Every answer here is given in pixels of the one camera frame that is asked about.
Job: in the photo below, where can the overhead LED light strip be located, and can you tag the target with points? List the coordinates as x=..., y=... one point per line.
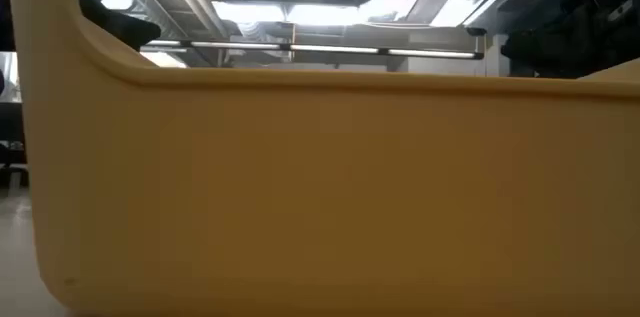
x=235, y=45

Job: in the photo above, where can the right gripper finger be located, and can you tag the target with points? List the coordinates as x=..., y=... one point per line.
x=545, y=27
x=540, y=64

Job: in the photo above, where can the black computer monitor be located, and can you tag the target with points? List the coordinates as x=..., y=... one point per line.
x=7, y=127

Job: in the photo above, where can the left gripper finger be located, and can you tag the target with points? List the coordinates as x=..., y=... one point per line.
x=135, y=38
x=125, y=21

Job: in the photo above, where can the yellow plastic caddy bin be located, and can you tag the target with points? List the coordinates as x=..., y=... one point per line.
x=320, y=182

